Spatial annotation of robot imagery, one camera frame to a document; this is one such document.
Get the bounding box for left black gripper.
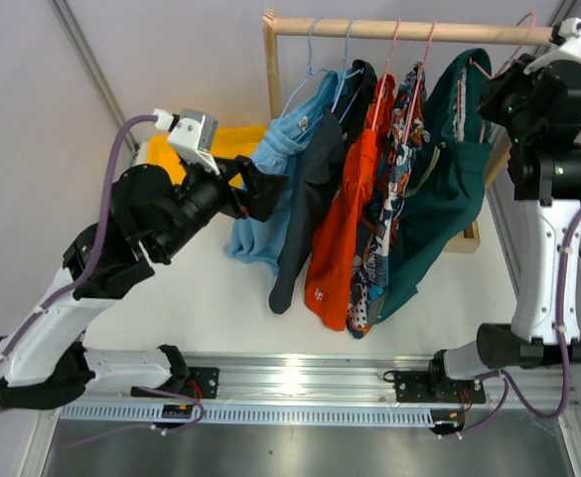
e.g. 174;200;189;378
154;147;288;259

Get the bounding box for dark green shorts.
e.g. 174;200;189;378
375;48;492;323

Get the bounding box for pink hanger patterned shorts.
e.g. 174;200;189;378
381;22;437;223

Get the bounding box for patterned colourful shorts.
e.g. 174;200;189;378
346;62;430;339

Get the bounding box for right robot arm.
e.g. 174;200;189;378
425;54;581;401

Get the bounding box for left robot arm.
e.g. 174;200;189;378
0;155;288;410

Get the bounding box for dark navy shorts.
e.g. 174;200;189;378
268;60;377;314

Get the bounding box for blue hanger light shorts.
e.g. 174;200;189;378
279;16;324;118

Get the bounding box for pink hanger orange shorts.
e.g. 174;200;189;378
370;18;402;131

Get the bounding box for blue hanger navy shorts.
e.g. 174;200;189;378
331;17;357;121

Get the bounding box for yellow plastic bin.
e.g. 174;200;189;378
146;125;266;185

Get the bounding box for wooden clothes rack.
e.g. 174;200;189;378
262;8;559;254

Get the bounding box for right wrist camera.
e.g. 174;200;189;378
523;17;581;76

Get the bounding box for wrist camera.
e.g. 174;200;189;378
523;17;581;76
167;109;219;175

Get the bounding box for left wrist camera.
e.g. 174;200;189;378
167;109;219;175

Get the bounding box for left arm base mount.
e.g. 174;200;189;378
130;365;219;399

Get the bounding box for aluminium rail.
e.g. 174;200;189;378
36;353;581;408

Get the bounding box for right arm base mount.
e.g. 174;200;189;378
382;370;487;404

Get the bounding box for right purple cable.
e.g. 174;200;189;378
483;18;581;419

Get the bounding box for slotted cable duct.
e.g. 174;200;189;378
61;401;435;428

